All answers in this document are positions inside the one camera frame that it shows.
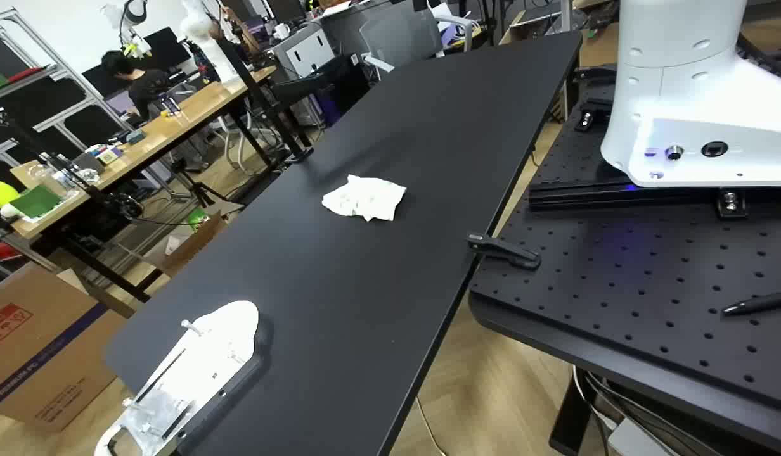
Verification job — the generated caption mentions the grey office chair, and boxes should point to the grey office chair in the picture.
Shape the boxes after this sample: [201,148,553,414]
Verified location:
[355,0,445,72]

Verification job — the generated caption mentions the seated person in black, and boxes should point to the seated person in black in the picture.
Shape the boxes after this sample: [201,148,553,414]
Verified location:
[99,48,174,122]

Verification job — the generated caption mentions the black perforated breadboard plate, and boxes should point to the black perforated breadboard plate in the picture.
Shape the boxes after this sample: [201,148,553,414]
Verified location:
[467,84,781,456]

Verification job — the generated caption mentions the black camera tripod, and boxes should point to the black camera tripod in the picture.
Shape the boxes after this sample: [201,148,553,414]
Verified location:
[170,153,242,209]

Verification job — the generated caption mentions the brown cardboard box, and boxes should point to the brown cardboard box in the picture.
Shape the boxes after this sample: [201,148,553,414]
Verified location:
[0,260,130,436]

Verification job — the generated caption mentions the black pen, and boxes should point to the black pen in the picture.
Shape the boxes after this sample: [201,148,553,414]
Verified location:
[719,285,781,319]

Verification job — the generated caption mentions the green flat item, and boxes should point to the green flat item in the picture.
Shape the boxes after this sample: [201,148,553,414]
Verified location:
[10,183,65,223]

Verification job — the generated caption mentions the black clamp lever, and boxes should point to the black clamp lever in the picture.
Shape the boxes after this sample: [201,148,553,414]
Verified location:
[467,231,544,273]

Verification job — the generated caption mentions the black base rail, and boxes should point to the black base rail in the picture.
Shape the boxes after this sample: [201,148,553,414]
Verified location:
[526,178,781,214]

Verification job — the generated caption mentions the black bracket with silver bolt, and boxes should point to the black bracket with silver bolt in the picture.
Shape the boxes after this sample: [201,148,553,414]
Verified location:
[713,188,751,223]

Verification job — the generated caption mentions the black laptop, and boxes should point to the black laptop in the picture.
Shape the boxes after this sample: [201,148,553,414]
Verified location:
[141,26,193,70]

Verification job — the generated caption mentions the long wooden desk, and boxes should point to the long wooden desk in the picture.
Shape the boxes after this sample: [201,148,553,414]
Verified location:
[8,62,278,243]

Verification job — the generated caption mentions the white cloth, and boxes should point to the white cloth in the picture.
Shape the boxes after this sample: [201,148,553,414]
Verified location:
[318,171,407,226]

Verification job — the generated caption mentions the grey metal cabinet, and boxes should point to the grey metal cabinet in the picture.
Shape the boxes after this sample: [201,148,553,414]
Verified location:
[273,23,340,84]

